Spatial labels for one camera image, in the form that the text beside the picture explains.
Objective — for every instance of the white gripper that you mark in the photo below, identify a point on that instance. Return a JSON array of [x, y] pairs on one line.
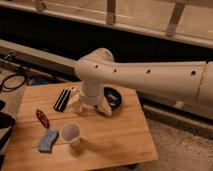
[[91, 94]]

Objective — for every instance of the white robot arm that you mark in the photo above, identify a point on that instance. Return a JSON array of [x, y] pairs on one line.
[[188, 82]]

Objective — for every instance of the dark ceramic bowl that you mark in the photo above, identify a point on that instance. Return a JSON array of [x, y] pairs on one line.
[[113, 97]]

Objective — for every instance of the white plastic bottle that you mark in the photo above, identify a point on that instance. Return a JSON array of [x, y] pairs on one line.
[[79, 109]]

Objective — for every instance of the blue sponge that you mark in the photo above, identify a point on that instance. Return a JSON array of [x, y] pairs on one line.
[[47, 141]]

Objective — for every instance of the blue object behind table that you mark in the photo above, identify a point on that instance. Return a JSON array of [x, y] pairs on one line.
[[39, 81]]

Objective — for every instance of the wooden table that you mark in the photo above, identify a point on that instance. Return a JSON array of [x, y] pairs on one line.
[[122, 139]]

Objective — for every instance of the black object at left edge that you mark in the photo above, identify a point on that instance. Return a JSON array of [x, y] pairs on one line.
[[6, 122]]

